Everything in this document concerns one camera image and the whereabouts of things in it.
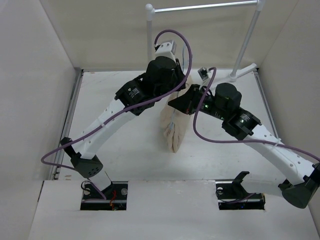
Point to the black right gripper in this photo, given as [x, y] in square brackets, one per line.
[186, 102]

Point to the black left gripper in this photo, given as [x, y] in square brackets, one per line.
[180, 76]

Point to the beige trousers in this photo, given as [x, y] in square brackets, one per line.
[174, 137]

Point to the light blue wire hanger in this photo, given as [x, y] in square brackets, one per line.
[183, 70]

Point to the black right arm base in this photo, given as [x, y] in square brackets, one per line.
[232, 196]

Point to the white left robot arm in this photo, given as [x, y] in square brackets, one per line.
[125, 106]

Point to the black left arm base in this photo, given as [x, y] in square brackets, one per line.
[113, 200]

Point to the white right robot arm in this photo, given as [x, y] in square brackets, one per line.
[302, 177]

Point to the white clothes rack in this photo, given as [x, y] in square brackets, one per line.
[240, 40]

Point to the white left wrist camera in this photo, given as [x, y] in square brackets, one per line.
[166, 49]

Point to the aluminium table edge rail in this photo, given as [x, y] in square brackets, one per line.
[55, 170]

